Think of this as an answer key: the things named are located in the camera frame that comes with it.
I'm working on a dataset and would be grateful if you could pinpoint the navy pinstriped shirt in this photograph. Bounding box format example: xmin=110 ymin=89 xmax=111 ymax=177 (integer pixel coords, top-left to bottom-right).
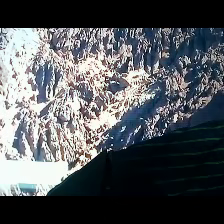
xmin=107 ymin=119 xmax=224 ymax=197

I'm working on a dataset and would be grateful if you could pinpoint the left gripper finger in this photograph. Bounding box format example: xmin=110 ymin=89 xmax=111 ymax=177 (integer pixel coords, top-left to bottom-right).
xmin=47 ymin=150 xmax=108 ymax=197

